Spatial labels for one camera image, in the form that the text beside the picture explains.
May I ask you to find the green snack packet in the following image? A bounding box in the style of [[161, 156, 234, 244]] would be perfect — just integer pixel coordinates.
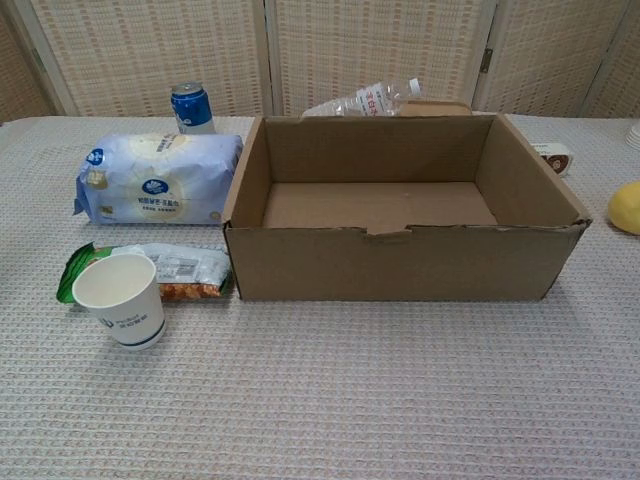
[[57, 241, 235, 304]]

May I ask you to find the lavender tissue pack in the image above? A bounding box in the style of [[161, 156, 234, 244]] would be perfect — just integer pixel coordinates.
[[73, 131, 245, 227]]

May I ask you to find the small white paper cup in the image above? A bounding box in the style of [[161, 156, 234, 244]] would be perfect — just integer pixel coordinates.
[[73, 253, 167, 351]]

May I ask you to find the open brown cardboard box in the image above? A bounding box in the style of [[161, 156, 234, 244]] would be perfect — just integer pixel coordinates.
[[221, 112, 594, 303]]

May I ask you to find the white food box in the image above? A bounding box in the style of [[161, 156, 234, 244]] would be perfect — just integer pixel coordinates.
[[529, 142, 574, 178]]

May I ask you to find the clear plastic water bottle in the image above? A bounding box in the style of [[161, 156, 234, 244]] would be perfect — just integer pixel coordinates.
[[301, 77, 424, 119]]

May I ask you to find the pale woven tablecloth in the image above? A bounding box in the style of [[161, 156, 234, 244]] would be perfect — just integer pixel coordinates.
[[0, 113, 640, 480]]

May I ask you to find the blue and white drink can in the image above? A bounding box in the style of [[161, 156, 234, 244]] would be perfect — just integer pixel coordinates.
[[170, 81, 217, 136]]

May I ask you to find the woven folding screen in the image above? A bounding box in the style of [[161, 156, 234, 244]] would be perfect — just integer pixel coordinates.
[[0, 0, 640, 122]]

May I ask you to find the yellow lemon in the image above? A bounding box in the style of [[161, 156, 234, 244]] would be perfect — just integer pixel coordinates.
[[607, 181, 640, 234]]

